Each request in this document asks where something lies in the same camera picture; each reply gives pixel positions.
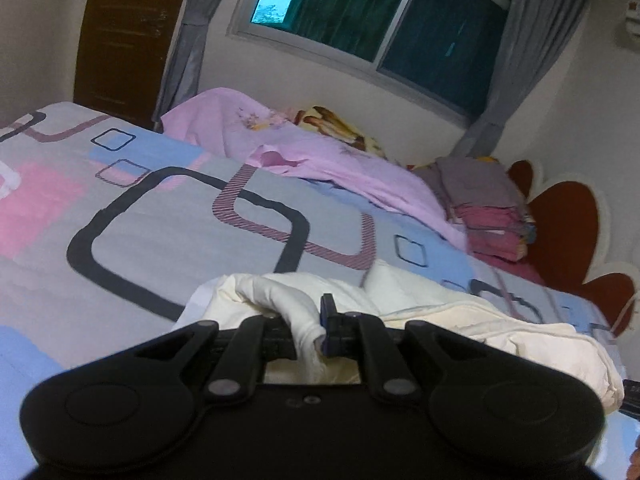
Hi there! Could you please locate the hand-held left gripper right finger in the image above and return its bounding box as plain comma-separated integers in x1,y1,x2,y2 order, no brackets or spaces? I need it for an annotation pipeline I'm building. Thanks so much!
320,294,481,402

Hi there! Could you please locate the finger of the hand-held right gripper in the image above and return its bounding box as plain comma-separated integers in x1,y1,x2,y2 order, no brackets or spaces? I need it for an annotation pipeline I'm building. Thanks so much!
620,381,640,415

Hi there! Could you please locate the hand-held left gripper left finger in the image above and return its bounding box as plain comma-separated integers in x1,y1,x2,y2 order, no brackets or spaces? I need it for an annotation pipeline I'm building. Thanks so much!
135,316,297,397

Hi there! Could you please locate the white puffer jacket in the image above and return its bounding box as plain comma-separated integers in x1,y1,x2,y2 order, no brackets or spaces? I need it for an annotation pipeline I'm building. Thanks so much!
172,260,626,413

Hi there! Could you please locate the pink blanket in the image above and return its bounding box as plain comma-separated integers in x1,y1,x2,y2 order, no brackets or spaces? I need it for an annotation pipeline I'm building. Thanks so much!
160,87,468,251

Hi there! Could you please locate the bed with patterned sheet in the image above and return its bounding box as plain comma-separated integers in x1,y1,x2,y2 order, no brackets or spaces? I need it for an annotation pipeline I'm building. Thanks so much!
0,101,640,480

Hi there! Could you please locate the brown flower-shaped headboard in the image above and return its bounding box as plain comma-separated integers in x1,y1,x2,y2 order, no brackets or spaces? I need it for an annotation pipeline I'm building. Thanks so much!
507,160,640,338

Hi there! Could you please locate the maroon folded cloth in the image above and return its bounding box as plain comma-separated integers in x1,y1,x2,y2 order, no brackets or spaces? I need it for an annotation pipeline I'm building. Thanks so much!
450,202,538,263

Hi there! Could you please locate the yellow patterned pillow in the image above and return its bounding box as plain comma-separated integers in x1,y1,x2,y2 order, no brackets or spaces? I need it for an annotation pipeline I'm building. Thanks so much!
292,106,401,163

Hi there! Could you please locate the grey folded cloth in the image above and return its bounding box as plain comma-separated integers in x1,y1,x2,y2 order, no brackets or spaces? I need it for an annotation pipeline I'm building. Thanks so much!
412,156,528,211

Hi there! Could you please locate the grey curtain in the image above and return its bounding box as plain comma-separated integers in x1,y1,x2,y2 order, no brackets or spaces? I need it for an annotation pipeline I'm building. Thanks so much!
447,0,608,168
152,0,251,133

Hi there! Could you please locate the sliding glass window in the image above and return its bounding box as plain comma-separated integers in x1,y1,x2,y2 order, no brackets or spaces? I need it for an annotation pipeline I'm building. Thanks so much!
227,0,523,126

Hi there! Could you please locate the brown wooden door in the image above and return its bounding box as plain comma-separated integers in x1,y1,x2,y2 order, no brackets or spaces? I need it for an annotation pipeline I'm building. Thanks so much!
74,0,193,128

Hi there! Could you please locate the white wall socket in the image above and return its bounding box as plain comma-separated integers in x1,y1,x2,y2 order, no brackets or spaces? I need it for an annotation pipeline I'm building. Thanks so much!
620,2,640,46

